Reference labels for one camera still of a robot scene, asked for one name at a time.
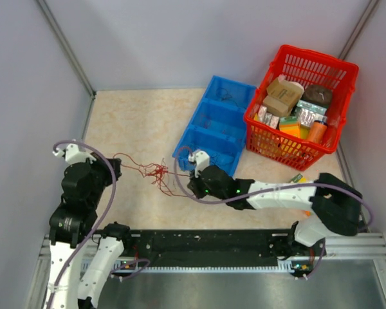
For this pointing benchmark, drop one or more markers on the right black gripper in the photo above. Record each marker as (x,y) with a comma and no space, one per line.
(193,185)

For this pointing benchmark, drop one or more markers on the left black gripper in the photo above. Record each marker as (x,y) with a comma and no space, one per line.
(101,162)

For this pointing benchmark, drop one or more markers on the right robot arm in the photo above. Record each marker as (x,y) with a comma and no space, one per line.
(333,205)

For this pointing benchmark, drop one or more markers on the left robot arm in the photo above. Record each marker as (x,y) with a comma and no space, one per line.
(70,228)

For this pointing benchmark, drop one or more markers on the blue three-compartment bin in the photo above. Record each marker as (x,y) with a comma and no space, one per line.
(217,125)

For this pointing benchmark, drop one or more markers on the silver foil packets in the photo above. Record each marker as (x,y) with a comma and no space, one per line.
(267,118)

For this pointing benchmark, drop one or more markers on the orange yellow sponge pack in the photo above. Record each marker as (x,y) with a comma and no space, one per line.
(299,178)

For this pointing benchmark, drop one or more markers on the lower brown cardboard box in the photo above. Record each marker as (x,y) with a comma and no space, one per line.
(276,107)

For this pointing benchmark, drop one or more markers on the brown cardboard box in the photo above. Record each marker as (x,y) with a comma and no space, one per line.
(276,107)
(285,91)

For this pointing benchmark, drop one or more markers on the yellow sponge pack in basket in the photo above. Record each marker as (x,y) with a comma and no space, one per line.
(291,126)

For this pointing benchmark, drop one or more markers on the upper brown cardboard box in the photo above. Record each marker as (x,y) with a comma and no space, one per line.
(285,91)

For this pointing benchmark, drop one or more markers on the orange bottle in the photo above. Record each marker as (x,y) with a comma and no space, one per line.
(317,131)

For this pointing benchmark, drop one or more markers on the teal tissue pack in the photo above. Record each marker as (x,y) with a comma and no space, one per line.
(307,112)

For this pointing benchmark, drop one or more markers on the dark brown round item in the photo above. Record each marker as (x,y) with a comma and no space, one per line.
(317,94)

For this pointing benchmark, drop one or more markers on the red plastic basket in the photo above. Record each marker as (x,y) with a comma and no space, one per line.
(305,67)

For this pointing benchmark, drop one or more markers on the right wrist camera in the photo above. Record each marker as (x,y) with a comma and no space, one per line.
(200,159)

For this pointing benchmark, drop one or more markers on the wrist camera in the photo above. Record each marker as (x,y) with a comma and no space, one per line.
(200,159)
(72,154)

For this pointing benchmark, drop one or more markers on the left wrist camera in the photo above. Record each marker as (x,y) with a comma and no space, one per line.
(72,154)

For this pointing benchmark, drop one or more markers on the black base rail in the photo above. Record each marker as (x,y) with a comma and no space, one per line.
(215,248)

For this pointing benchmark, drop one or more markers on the white cable duct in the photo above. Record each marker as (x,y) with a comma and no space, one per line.
(123,267)

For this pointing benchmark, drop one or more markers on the left aluminium corner post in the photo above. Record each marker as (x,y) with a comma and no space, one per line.
(65,46)

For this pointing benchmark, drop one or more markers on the aluminium corner post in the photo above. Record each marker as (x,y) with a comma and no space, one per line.
(359,27)
(65,46)

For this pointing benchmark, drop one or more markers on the right aluminium corner post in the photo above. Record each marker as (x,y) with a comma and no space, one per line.
(359,27)

